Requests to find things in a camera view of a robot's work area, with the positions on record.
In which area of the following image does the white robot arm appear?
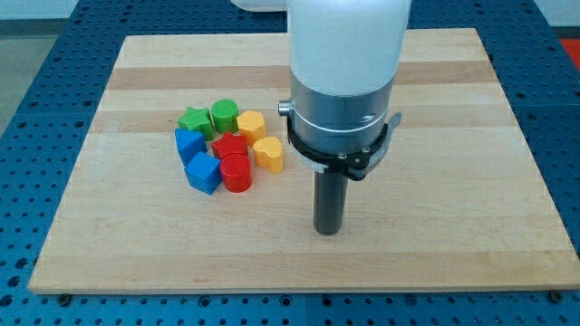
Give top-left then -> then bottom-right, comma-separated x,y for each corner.
232,0 -> 411,235

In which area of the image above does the wooden board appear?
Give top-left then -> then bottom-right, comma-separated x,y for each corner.
29,28 -> 579,294

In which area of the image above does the red cylinder block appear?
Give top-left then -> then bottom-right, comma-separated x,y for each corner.
219,154 -> 253,193

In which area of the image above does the green star block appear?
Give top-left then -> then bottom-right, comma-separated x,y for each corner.
178,107 -> 214,141

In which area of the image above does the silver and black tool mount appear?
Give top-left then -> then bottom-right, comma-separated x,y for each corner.
278,76 -> 401,181

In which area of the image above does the blue triangle block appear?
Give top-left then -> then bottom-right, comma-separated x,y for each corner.
174,129 -> 208,166

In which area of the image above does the blue cube block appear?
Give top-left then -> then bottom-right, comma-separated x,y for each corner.
184,152 -> 222,195

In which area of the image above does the yellow hexagon block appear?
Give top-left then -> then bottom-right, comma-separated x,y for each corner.
237,110 -> 266,146

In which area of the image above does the green cylinder block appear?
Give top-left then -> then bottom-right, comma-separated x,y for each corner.
211,99 -> 239,133

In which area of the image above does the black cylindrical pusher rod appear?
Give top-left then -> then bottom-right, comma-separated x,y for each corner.
313,173 -> 348,235

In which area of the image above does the yellow heart block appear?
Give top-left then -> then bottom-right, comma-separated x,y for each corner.
253,137 -> 284,173

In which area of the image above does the red star block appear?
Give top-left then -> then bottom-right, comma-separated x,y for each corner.
211,131 -> 248,159

